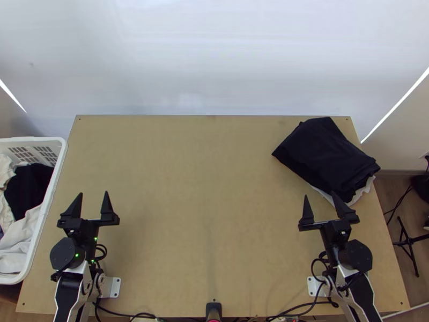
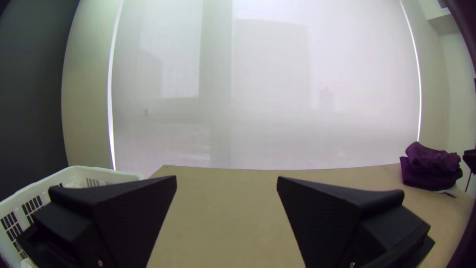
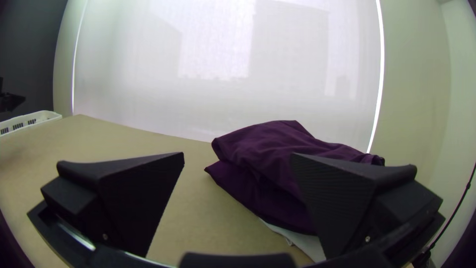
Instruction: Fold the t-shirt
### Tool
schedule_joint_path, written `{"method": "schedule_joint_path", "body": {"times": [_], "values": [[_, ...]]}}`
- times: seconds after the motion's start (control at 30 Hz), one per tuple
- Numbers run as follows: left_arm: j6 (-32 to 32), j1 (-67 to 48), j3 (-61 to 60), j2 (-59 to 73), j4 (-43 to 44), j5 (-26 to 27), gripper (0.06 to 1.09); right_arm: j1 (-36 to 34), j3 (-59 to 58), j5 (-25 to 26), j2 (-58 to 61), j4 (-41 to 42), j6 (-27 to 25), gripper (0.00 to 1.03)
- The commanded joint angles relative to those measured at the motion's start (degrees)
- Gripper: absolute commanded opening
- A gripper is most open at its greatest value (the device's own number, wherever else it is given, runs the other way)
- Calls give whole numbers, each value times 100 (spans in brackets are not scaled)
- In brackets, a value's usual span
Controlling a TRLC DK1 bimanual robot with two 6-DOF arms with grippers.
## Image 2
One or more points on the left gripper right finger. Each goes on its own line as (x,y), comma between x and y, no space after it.
(334,223)

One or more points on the white laundry basket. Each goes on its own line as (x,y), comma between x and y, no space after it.
(22,194)

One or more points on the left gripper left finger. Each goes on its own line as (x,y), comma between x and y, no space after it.
(111,223)

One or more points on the pile of folded clothes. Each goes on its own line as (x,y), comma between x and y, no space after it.
(427,167)

